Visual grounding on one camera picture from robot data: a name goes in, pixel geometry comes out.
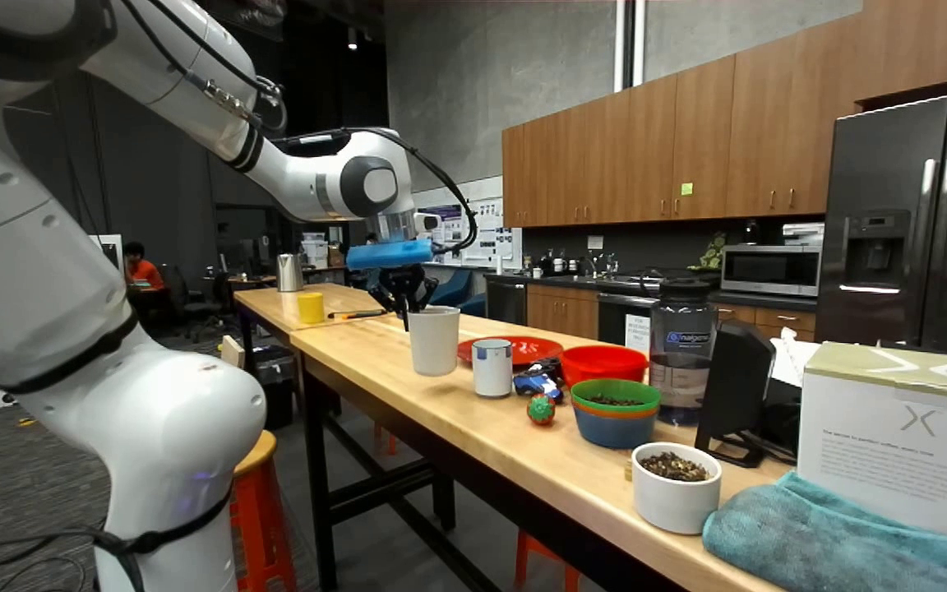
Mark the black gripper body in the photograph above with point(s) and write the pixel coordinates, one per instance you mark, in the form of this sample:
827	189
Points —
398	280

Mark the white cup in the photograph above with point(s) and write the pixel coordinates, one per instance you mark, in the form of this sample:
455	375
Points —
436	343

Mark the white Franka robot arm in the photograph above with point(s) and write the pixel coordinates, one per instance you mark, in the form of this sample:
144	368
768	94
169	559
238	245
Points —
56	307

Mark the red plate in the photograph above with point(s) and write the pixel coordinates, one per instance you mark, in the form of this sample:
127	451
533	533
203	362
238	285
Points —
533	348

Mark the black and orange cutter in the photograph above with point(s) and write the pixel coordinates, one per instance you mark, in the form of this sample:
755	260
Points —
362	312

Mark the yellow mug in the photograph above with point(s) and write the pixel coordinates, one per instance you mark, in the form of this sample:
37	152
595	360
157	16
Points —
311	307

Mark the long wooden table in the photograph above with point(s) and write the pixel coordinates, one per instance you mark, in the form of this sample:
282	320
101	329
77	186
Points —
430	399

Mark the white mug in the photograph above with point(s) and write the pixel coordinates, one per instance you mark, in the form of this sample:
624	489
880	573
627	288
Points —
495	368

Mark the silver pitcher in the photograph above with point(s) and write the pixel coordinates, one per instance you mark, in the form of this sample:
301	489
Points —
291	275

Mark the brown lower cabinets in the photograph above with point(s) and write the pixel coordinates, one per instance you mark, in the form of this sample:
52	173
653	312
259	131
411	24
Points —
559	311

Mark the dark blue toy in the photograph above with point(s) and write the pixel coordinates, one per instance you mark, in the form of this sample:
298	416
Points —
540	383

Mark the green and red ball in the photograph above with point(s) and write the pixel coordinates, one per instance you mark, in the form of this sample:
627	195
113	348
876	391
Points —
540	410

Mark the red bowl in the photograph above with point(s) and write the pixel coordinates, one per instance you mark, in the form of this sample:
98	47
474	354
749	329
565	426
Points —
602	362

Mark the black oven with note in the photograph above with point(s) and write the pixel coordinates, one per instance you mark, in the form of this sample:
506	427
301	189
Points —
627	320

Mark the green bowl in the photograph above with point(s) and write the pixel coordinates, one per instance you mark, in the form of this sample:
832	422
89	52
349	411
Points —
616	403

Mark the blue bowl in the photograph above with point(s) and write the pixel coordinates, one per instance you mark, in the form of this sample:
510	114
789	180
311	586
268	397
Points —
614	427

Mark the orange stool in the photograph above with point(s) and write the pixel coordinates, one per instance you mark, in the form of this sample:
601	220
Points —
262	513
543	564

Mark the person in orange shirt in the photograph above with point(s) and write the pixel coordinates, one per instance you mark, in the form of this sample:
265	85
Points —
146	272

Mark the dark plastic water jug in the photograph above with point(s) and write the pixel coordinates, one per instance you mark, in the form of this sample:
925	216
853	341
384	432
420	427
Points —
682	348

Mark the green cabinet sticker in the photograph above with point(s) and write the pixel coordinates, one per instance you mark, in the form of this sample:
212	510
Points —
689	189

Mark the green potted plant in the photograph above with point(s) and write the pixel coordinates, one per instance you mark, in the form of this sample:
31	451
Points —
711	254

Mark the white ramekin with dark contents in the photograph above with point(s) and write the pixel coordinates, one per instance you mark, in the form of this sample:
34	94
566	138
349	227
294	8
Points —
672	501

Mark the steel microwave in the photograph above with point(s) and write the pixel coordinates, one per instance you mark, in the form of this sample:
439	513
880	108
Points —
770	272

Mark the white crumpled paper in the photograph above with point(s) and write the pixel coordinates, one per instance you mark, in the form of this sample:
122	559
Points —
789	356

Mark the teal cloth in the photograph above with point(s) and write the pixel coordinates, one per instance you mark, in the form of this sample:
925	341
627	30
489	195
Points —
812	545

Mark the black steel refrigerator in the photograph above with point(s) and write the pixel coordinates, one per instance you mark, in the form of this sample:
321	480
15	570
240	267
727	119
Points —
913	219

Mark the white cardboard box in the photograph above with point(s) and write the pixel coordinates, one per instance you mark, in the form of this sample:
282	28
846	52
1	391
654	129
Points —
903	447

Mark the white wall poster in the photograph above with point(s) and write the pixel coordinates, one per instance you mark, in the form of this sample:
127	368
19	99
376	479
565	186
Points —
495	231

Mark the brown upper wall cabinets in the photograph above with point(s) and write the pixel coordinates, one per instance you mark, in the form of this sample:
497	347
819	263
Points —
715	143

